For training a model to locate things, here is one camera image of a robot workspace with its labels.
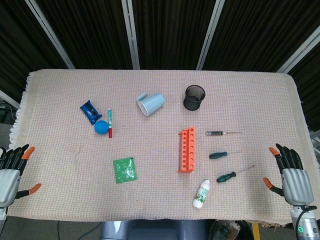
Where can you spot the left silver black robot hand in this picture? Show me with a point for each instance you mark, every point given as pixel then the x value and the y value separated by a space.
pixel 10 180

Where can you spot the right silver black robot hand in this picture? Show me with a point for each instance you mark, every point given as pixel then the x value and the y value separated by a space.
pixel 296 185

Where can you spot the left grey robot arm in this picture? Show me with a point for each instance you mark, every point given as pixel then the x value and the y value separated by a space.
pixel 2 212

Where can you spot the black silver precision screwdriver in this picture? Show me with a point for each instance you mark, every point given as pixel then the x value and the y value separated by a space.
pixel 215 133

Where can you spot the black bin with rubbish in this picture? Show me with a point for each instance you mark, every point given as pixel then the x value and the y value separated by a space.
pixel 230 231

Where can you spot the white bottle with green label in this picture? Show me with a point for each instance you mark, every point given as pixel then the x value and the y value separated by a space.
pixel 201 195

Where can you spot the blue snack packet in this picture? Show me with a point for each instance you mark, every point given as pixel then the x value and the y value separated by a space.
pixel 90 112

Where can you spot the blue ball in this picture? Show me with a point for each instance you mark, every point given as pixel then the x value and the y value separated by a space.
pixel 101 127

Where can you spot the green tea sachet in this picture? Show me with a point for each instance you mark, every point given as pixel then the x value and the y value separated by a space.
pixel 124 170

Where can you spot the green marker with red cap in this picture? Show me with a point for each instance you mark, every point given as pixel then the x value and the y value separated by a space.
pixel 110 122

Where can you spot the orange tool rack with holes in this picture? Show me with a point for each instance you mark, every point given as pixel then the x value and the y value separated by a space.
pixel 186 150

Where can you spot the black mesh pen holder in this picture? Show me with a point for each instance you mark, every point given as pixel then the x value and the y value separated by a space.
pixel 192 103

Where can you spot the beige woven tablecloth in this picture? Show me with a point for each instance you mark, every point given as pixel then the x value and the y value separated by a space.
pixel 155 145

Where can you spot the grey robot torso base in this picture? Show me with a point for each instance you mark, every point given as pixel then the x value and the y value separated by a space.
pixel 155 231

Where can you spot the light blue plastic mug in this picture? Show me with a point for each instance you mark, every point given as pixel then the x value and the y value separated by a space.
pixel 153 103

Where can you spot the aluminium frame post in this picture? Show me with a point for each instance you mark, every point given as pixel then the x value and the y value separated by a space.
pixel 48 32
pixel 210 35
pixel 131 35
pixel 8 98
pixel 298 52

